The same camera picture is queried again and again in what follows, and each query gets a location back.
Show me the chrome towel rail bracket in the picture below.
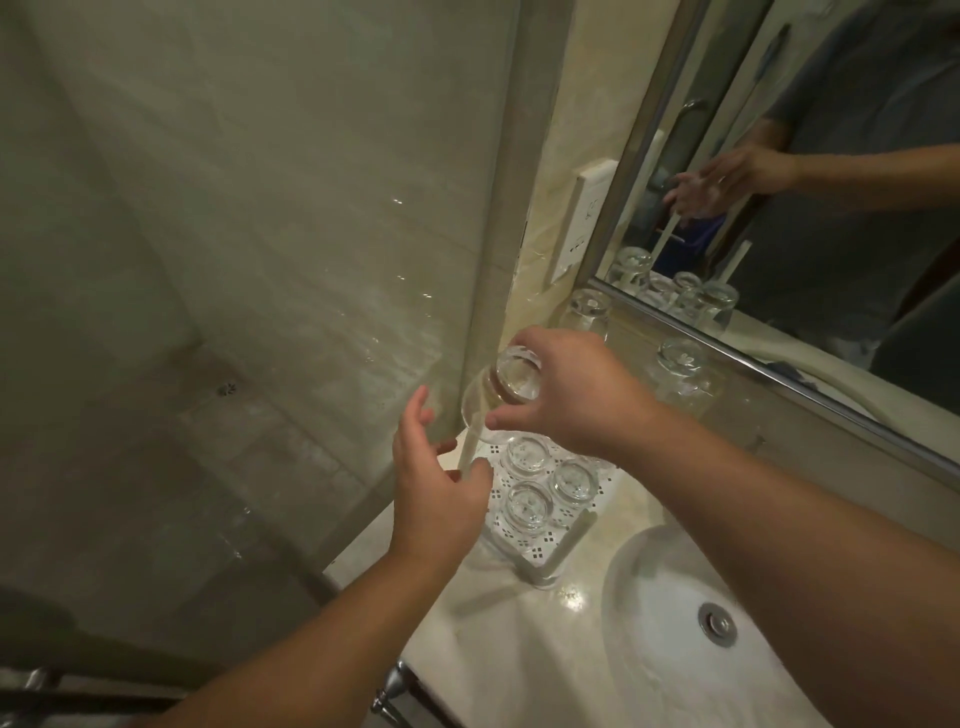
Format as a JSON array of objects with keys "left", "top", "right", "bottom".
[{"left": 370, "top": 660, "right": 423, "bottom": 728}]

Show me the person's right forearm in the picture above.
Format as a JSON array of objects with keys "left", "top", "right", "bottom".
[{"left": 619, "top": 405, "right": 960, "bottom": 728}]

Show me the clear drinking glass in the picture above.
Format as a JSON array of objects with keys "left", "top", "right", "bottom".
[
  {"left": 556, "top": 288, "right": 615, "bottom": 345},
  {"left": 460, "top": 345, "right": 545, "bottom": 483},
  {"left": 549, "top": 459, "right": 603, "bottom": 511},
  {"left": 651, "top": 337, "right": 727, "bottom": 420},
  {"left": 501, "top": 481, "right": 558, "bottom": 538},
  {"left": 501, "top": 433, "right": 556, "bottom": 481}
]

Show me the white perforated tray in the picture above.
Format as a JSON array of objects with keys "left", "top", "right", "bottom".
[{"left": 480, "top": 431, "right": 625, "bottom": 588}]

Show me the chrome rail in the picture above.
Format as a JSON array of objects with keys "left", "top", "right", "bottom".
[{"left": 0, "top": 666, "right": 189, "bottom": 728}]

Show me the person's left hand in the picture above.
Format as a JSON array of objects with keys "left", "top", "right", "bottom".
[{"left": 388, "top": 385, "right": 496, "bottom": 573}]

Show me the glass shower partition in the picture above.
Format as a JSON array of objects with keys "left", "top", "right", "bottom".
[{"left": 0, "top": 0, "right": 580, "bottom": 680}]

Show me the chrome sink drain stopper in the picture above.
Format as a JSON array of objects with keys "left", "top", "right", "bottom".
[{"left": 697, "top": 602, "right": 738, "bottom": 648}]

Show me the white sink basin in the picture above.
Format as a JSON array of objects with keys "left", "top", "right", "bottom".
[{"left": 600, "top": 523, "right": 835, "bottom": 728}]

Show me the person's left forearm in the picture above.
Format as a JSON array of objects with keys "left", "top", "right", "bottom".
[{"left": 146, "top": 546, "right": 468, "bottom": 728}]

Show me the person's right hand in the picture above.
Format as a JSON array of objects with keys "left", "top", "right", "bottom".
[{"left": 485, "top": 326, "right": 663, "bottom": 460}]

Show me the white wall socket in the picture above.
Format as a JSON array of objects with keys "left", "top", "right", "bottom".
[{"left": 549, "top": 159, "right": 621, "bottom": 288}]

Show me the metal framed wall mirror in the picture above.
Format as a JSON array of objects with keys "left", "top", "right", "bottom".
[{"left": 583, "top": 0, "right": 960, "bottom": 475}]

